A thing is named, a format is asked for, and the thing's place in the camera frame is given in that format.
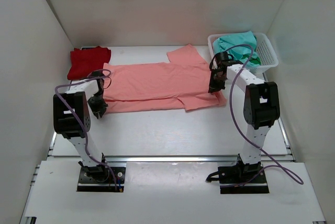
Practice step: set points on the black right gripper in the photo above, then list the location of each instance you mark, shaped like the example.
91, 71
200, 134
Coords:
213, 87

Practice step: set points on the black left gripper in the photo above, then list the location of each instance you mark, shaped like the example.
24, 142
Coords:
101, 109

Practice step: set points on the pink t-shirt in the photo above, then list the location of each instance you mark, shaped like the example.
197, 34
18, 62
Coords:
182, 83

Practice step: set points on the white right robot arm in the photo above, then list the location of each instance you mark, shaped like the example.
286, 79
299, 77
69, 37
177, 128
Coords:
261, 106

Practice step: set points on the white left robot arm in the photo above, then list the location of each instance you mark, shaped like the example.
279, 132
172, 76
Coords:
72, 105

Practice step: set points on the teal t-shirt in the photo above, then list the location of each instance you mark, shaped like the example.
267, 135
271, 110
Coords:
223, 43

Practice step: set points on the green t-shirt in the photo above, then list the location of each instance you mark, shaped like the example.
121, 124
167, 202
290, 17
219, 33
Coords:
253, 62

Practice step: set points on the folded red t-shirt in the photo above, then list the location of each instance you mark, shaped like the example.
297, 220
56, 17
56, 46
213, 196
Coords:
86, 61

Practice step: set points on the white plastic basket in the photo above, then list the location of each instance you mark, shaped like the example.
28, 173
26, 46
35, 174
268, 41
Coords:
266, 53

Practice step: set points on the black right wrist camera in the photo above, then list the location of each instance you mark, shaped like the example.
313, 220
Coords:
222, 57

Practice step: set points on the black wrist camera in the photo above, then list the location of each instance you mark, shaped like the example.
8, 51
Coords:
98, 76
222, 57

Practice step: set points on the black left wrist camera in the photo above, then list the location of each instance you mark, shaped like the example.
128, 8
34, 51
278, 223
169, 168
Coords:
98, 76

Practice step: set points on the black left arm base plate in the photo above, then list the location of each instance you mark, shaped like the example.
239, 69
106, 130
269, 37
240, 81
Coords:
105, 184

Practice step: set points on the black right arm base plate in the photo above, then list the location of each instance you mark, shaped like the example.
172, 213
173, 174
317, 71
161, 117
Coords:
240, 179

